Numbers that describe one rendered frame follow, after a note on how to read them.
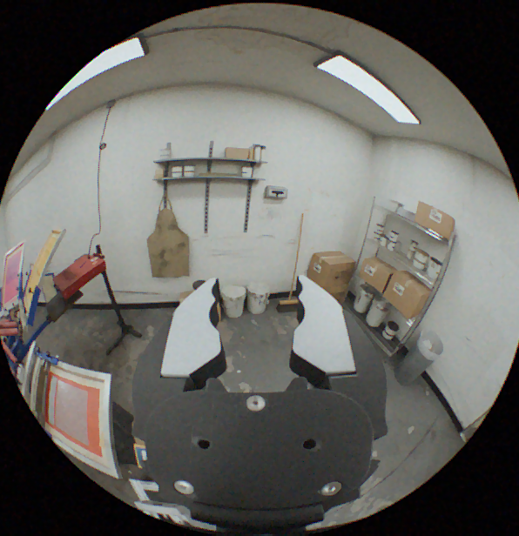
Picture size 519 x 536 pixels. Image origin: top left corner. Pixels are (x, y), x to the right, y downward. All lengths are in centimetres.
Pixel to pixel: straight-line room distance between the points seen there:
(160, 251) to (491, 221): 398
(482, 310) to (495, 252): 66
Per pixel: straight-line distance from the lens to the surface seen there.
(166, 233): 220
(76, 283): 173
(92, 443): 104
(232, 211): 220
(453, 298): 261
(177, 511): 61
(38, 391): 133
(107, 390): 98
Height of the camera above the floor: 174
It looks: 28 degrees down
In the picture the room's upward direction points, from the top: 7 degrees clockwise
